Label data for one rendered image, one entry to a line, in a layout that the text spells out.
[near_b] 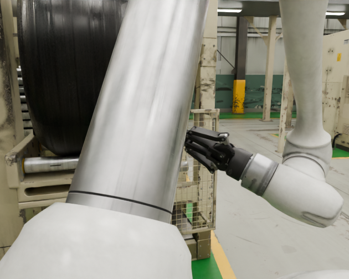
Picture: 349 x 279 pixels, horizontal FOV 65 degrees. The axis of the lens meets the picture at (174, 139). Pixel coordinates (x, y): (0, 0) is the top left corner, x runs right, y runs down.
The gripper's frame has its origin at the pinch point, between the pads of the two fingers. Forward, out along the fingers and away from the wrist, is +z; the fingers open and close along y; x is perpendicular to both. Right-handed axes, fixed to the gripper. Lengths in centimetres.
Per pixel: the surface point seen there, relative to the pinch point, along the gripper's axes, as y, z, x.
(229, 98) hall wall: 478, 207, 845
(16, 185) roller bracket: 18.4, 30.4, -28.6
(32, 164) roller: 16.6, 31.9, -22.2
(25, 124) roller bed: 37, 72, 0
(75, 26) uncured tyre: -20.7, 26.7, -7.0
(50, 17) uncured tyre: -21.9, 31.1, -10.0
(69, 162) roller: 16.7, 25.1, -15.1
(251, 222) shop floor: 144, -34, 104
